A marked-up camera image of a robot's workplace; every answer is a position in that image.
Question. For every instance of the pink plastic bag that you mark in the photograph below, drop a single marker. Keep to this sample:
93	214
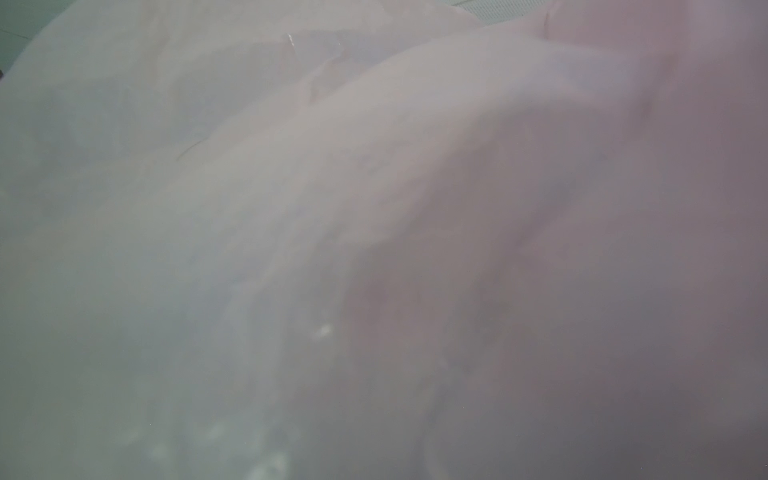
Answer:
383	240

